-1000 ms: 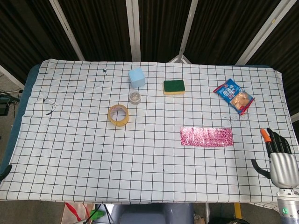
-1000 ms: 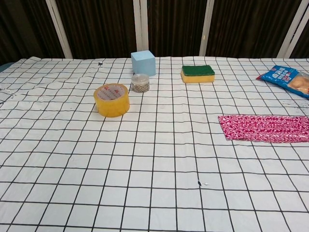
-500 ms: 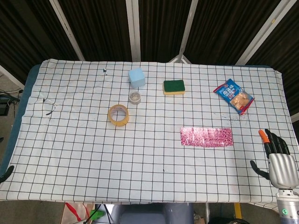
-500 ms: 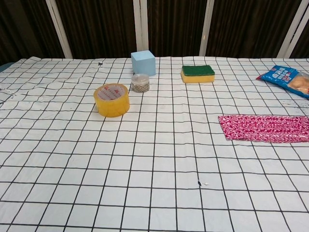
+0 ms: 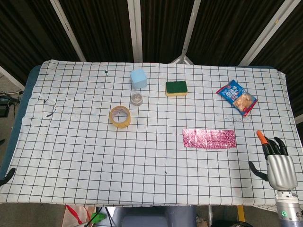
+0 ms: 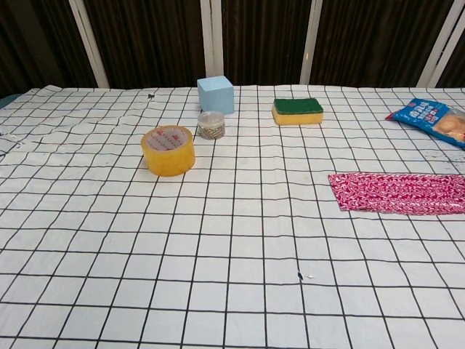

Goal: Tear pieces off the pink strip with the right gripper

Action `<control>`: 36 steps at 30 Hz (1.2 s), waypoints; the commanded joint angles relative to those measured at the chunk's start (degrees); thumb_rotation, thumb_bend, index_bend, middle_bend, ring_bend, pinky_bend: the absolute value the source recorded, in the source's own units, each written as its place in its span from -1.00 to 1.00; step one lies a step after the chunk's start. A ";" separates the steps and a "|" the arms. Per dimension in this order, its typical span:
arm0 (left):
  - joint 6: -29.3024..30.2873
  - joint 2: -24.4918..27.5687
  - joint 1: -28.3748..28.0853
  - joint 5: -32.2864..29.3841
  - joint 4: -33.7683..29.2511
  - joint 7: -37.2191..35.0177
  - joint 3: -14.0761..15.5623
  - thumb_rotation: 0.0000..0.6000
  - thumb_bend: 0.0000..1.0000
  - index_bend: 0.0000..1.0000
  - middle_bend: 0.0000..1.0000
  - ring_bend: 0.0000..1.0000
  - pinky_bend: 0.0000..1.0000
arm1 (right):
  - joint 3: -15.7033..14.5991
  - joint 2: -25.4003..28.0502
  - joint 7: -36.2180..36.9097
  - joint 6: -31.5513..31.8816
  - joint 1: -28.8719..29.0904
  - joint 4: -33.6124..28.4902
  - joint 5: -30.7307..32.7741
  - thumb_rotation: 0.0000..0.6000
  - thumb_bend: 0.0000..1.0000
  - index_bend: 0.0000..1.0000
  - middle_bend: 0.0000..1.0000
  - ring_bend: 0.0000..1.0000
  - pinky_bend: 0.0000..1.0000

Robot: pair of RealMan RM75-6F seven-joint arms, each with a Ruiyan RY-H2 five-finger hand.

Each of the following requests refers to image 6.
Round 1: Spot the clear jar of clips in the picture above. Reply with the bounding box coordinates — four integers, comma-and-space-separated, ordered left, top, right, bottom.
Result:
197, 111, 227, 140

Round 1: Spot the white black grid tablecloth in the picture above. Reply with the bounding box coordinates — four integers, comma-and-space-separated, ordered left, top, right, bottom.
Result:
0, 84, 465, 349

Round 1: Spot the yellow packing tape roll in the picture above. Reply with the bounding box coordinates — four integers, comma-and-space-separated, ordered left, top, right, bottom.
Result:
140, 124, 196, 177

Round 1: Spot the light blue foam cube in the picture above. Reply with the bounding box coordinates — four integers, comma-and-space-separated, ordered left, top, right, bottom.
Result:
196, 76, 234, 116

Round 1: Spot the yellow green scouring sponge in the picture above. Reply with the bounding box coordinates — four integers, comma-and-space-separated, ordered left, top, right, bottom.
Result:
272, 97, 325, 127

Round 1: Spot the dark brown curtain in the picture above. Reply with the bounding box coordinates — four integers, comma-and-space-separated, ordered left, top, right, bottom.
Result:
0, 0, 465, 97

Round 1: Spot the blue snack bag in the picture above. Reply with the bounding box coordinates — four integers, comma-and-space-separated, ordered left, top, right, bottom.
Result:
384, 97, 465, 151

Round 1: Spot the white frame post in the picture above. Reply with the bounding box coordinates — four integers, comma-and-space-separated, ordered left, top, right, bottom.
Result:
420, 0, 465, 88
199, 0, 223, 87
68, 0, 110, 89
299, 0, 323, 86

